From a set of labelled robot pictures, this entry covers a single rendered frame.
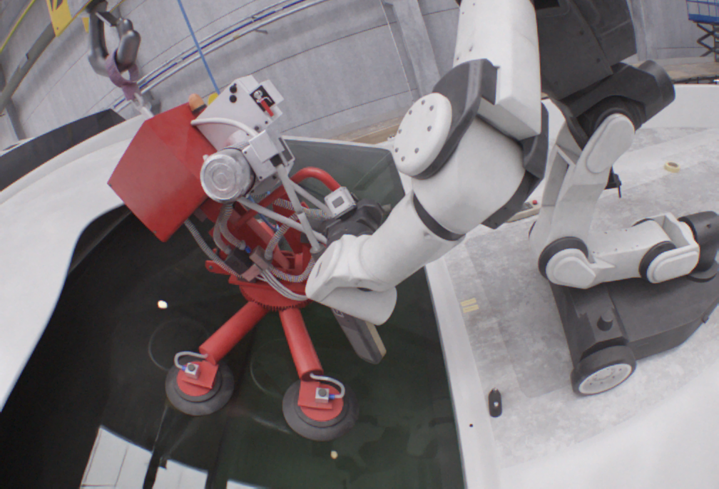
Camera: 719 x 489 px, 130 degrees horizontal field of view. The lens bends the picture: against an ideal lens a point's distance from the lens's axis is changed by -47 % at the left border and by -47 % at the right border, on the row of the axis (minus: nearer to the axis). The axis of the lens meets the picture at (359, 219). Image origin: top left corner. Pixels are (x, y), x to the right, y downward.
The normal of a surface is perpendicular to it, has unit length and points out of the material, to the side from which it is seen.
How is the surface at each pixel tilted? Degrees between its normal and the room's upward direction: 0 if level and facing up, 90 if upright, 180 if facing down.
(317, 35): 90
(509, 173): 79
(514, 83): 54
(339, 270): 34
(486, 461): 39
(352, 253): 16
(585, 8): 99
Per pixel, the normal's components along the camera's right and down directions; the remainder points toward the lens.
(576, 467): -0.31, -0.77
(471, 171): 0.32, 0.18
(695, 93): -0.41, 0.57
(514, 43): 0.02, -0.16
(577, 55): -0.29, 0.81
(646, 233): -0.47, -0.78
